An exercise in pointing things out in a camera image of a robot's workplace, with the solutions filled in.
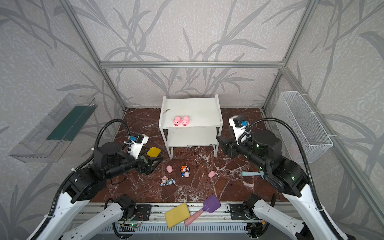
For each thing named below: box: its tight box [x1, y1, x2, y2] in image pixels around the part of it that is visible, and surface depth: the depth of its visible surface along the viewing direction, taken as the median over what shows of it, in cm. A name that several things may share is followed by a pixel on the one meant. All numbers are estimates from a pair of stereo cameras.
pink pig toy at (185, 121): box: [181, 115, 189, 127], surface depth 69 cm
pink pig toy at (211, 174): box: [208, 170, 216, 178], surface depth 87 cm
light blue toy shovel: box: [241, 170, 265, 179], surface depth 88 cm
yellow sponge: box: [164, 202, 191, 229], surface depth 74 cm
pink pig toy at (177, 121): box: [173, 115, 181, 127], surface depth 69 cm
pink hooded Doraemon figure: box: [159, 175, 169, 187], surface depth 84 cm
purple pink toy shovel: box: [184, 195, 221, 227], surface depth 77 cm
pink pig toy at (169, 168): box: [166, 165, 173, 173], surface depth 88 cm
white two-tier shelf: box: [158, 94, 223, 160], surface depth 77 cm
